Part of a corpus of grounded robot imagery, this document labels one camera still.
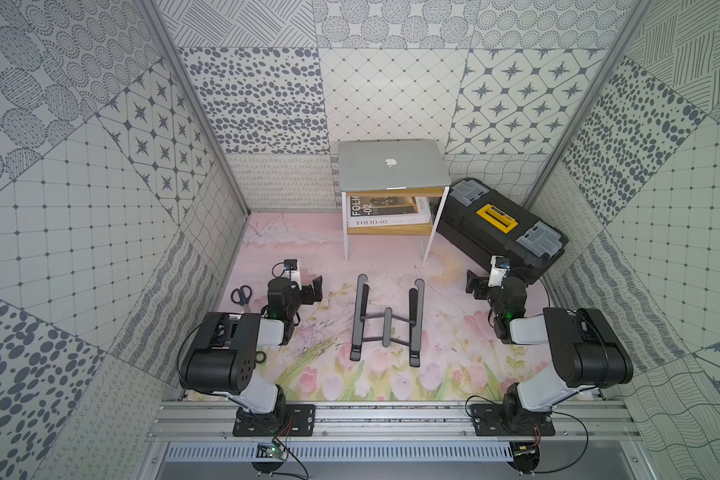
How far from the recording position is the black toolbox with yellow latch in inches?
34.8

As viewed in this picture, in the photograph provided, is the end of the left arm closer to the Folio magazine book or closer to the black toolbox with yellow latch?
the Folio magazine book

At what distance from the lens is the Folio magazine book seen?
947mm

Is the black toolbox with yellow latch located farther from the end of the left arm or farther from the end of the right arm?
the end of the left arm

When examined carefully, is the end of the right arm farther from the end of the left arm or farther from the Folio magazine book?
the end of the left arm

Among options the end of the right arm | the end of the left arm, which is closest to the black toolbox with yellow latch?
the end of the right arm

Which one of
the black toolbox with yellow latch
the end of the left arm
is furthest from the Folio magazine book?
the end of the left arm

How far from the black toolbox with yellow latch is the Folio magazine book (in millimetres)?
85
